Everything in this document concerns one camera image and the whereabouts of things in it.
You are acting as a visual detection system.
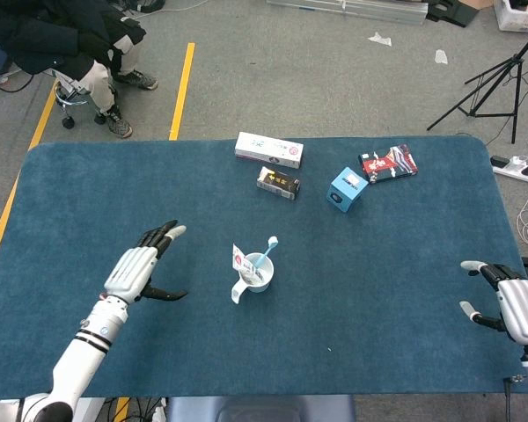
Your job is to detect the black metal bracket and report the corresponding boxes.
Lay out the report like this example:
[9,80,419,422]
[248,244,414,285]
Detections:
[425,0,480,28]

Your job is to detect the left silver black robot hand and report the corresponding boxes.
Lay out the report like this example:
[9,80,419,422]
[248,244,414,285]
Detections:
[103,219,189,304]

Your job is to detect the white robot base panel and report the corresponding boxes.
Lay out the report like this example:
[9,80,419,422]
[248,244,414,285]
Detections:
[72,397,106,422]

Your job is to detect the white toothpaste tube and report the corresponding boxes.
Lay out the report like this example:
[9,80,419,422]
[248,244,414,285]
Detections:
[231,242,265,287]

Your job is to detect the black round stool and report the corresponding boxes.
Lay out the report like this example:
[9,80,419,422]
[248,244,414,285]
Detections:
[52,69,115,130]

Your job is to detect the white storage bin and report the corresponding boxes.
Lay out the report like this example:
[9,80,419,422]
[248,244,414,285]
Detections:
[492,0,528,34]

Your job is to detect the white power strip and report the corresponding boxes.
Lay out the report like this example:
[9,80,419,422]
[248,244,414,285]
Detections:
[490,155,528,184]

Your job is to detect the blue cube speaker box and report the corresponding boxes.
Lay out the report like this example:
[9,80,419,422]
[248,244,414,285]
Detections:
[326,166,369,214]

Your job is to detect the white pink long box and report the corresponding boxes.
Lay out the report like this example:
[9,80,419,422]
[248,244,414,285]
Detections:
[233,131,304,171]

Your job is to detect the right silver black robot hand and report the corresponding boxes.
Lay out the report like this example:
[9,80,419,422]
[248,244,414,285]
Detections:
[458,259,528,346]

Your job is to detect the flat red black box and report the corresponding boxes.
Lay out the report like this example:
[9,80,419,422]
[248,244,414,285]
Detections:
[358,143,419,185]

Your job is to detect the blue table mat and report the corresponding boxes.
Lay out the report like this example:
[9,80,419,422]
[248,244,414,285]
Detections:
[0,135,525,399]

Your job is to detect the cables under table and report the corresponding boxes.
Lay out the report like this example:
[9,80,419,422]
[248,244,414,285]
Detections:
[104,397,166,422]

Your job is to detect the black floor cable bundle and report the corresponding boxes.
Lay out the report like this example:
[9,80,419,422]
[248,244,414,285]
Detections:
[114,0,168,18]

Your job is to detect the person in black jacket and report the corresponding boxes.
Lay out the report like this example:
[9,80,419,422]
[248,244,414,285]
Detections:
[0,0,159,139]

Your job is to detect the light blue cup white handle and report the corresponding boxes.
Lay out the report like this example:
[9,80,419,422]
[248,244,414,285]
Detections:
[231,251,275,305]

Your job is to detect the black tripod stand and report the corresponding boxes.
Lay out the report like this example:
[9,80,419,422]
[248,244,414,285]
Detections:
[426,19,528,145]

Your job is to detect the long white aluminium rails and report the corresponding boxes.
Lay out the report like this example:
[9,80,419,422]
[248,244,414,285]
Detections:
[266,0,430,27]

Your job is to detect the light blue toothbrush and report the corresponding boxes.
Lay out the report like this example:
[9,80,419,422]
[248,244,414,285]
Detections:
[253,236,279,269]

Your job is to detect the blue grey chair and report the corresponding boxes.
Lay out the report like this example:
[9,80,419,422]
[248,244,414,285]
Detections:
[165,395,357,422]

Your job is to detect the small black silver box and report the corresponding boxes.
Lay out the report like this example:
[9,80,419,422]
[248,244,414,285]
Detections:
[255,165,302,201]

